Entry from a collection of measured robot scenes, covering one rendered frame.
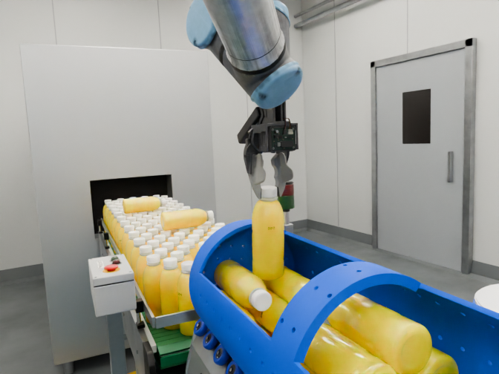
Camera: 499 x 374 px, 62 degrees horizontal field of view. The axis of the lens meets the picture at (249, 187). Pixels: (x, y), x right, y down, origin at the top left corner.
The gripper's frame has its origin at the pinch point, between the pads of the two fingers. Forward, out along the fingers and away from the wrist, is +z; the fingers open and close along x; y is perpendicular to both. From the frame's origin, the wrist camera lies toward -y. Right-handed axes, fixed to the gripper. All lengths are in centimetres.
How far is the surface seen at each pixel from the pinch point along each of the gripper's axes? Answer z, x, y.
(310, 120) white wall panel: -37, 290, -439
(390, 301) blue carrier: 18.7, 12.1, 22.9
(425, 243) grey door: 105, 304, -242
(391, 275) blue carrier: 9.0, 2.0, 34.0
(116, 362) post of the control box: 48, -30, -37
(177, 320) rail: 35.3, -14.8, -26.0
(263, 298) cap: 19.7, -5.8, 7.9
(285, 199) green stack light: 11, 34, -54
